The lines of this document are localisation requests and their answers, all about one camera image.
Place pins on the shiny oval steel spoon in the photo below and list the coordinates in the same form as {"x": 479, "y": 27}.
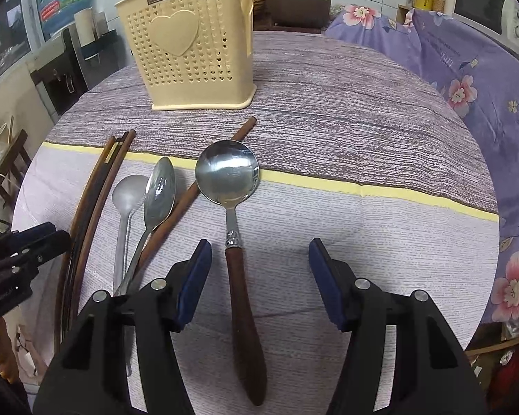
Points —
{"x": 160, "y": 194}

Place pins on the matt grey metal spoon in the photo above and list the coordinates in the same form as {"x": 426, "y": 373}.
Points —
{"x": 127, "y": 196}

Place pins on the glass sliding door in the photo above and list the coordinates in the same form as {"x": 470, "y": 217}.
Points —
{"x": 4, "y": 39}

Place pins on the white microwave oven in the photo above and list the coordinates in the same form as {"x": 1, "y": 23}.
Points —
{"x": 480, "y": 4}

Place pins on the blue water bottle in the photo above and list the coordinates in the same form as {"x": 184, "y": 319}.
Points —
{"x": 62, "y": 4}

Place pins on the grey water dispenser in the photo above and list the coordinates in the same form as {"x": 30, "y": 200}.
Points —
{"x": 56, "y": 82}

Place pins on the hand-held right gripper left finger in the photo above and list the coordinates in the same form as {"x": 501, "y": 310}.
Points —
{"x": 194, "y": 281}

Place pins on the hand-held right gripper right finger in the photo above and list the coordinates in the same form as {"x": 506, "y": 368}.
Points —
{"x": 328, "y": 285}

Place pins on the dark wooden cabinet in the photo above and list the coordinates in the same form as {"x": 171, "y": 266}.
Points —
{"x": 285, "y": 28}

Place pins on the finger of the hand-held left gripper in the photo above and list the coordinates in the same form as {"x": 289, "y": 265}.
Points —
{"x": 36, "y": 230}
{"x": 47, "y": 246}

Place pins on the purple floral cloth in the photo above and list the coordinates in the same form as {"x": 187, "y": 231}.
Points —
{"x": 467, "y": 108}

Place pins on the cream plastic utensil holder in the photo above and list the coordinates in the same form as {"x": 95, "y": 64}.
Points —
{"x": 186, "y": 73}

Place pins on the white rice cooker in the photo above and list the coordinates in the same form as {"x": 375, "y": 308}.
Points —
{"x": 294, "y": 0}

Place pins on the brown wooden chopstick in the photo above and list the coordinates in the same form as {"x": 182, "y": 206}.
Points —
{"x": 91, "y": 181}
{"x": 107, "y": 181}
{"x": 186, "y": 201}

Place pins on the round table with cloth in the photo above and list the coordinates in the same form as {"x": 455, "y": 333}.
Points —
{"x": 328, "y": 147}

